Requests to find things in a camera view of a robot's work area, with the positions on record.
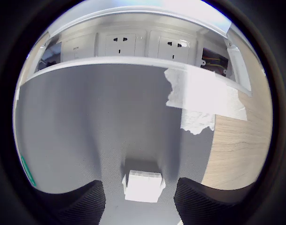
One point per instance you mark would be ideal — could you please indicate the small white plastic terminal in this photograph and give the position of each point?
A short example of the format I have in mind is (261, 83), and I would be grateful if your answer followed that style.
(142, 187)

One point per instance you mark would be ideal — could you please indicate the dark grey mat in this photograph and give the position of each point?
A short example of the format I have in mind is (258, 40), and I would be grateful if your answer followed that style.
(98, 117)

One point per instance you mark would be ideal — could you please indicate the white tape piece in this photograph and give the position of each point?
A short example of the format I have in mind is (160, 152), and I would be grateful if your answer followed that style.
(203, 100)

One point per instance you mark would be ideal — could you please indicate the white power socket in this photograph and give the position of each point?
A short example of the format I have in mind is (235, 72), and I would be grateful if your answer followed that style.
(173, 47)
(120, 44)

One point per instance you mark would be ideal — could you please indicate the white blank duct plate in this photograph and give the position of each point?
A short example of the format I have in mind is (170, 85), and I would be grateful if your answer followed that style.
(78, 50)

